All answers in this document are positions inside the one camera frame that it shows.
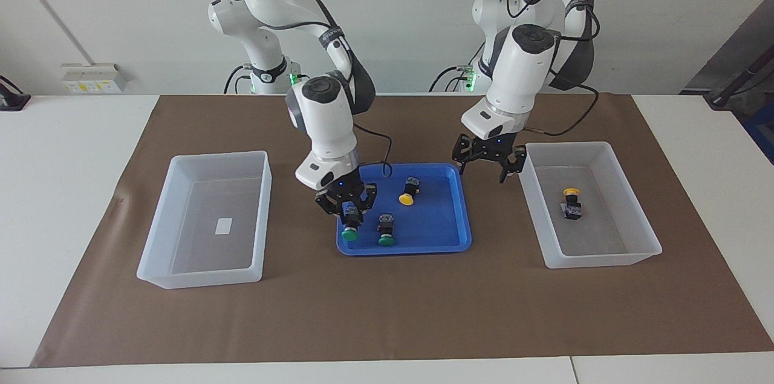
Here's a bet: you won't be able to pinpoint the black desk object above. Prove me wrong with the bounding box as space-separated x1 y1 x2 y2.
0 74 32 111

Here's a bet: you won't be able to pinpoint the green push button switch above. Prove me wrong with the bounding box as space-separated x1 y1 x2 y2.
377 213 396 247
340 203 362 243

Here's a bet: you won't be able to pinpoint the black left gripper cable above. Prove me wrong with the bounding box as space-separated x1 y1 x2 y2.
505 0 601 137

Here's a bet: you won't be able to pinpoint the black arm base cable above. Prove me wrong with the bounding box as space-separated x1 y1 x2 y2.
224 67 252 95
428 65 478 93

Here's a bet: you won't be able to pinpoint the white wall socket box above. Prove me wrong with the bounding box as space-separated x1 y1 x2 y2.
60 63 129 94

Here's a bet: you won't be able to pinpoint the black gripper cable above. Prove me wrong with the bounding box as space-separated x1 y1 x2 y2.
505 0 601 137
203 0 394 179

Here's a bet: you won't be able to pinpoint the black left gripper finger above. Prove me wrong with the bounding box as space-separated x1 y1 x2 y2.
498 147 528 185
454 134 480 177

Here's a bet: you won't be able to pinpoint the blue crate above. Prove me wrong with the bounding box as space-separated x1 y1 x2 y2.
743 109 774 165

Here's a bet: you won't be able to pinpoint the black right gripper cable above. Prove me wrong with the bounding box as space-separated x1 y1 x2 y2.
203 0 394 179

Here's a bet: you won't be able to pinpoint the translucent white plastic box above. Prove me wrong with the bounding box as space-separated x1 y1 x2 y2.
136 151 273 290
516 142 663 270

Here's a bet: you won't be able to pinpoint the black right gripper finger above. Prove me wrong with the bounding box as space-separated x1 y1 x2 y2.
355 183 379 227
314 190 343 217

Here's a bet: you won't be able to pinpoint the brown paper table mat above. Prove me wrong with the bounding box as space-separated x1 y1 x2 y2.
30 93 774 368

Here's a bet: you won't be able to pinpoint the yellow push button switch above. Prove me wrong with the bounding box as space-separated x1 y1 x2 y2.
398 176 422 206
560 187 583 221

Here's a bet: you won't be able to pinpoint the blue plastic tray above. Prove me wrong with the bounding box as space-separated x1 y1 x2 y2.
336 163 473 257

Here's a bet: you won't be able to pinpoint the black metal stand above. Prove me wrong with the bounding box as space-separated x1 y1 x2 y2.
706 45 774 109

